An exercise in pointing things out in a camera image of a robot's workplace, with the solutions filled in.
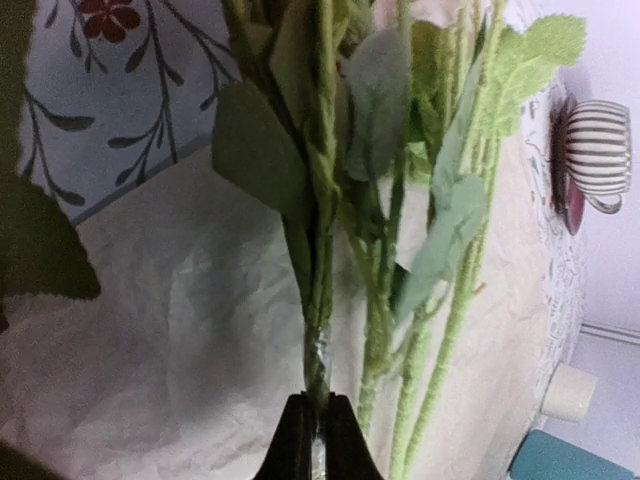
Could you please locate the cream mug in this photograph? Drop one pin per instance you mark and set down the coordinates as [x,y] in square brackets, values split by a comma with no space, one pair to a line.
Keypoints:
[569,394]

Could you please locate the flower bouquet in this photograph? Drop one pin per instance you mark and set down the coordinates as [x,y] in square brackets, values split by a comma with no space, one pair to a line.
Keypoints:
[433,106]

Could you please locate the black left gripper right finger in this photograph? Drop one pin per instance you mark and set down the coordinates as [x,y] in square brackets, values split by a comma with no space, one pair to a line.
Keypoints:
[348,457]

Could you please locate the striped cup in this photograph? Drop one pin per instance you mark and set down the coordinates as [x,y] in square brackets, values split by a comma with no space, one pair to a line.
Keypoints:
[598,152]

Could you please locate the cream wrapping paper sheet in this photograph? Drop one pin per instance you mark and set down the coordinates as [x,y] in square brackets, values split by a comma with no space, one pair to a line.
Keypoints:
[181,368]

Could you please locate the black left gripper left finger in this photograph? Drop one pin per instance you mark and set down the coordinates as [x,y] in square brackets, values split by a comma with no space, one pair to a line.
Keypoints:
[288,456]

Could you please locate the right aluminium frame post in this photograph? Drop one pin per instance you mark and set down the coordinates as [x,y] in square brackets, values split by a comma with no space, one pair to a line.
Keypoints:
[612,333]

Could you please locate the teal vase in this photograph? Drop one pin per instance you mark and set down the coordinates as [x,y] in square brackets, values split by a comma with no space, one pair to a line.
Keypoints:
[542,456]

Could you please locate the dark red saucer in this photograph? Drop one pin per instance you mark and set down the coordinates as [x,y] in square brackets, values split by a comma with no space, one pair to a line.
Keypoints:
[567,200]

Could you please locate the white and mauve rose stem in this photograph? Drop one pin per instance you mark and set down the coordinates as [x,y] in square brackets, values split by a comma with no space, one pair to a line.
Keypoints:
[284,135]

